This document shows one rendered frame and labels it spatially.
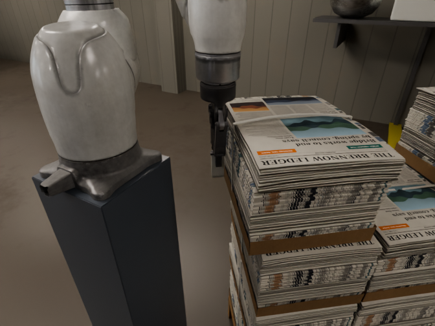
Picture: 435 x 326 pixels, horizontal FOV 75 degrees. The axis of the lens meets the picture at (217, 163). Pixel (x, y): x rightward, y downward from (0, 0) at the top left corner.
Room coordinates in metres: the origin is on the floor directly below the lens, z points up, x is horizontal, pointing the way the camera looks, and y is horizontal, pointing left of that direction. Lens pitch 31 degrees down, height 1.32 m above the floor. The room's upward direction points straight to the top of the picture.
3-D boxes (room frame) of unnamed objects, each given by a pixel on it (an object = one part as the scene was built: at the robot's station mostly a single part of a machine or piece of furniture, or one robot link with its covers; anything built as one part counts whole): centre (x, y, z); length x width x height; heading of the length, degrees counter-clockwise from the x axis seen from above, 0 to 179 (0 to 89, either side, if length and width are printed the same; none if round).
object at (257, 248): (0.51, -0.20, 0.86); 0.29 x 0.16 x 0.04; 99
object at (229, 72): (0.59, 0.00, 1.19); 0.09 x 0.09 x 0.06
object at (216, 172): (0.59, 0.00, 0.96); 0.03 x 0.01 x 0.07; 98
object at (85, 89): (0.53, 0.24, 1.17); 0.18 x 0.16 x 0.22; 9
